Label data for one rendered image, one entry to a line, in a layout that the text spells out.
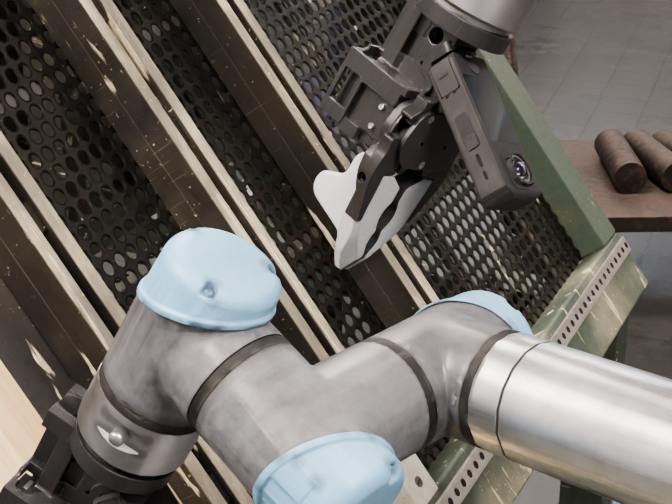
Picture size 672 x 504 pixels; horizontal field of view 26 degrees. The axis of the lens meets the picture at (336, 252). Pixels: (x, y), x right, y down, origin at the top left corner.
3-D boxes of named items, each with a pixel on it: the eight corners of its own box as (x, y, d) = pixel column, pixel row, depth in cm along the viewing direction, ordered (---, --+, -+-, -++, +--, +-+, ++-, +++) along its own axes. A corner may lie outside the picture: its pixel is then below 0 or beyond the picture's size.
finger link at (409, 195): (327, 232, 114) (383, 133, 111) (376, 276, 111) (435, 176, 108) (302, 231, 112) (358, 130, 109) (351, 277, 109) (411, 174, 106)
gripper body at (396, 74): (373, 122, 113) (450, -15, 108) (448, 184, 108) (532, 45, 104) (311, 114, 107) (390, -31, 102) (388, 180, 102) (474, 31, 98)
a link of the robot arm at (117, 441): (230, 395, 93) (174, 461, 86) (202, 443, 95) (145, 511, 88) (134, 330, 93) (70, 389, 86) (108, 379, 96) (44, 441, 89)
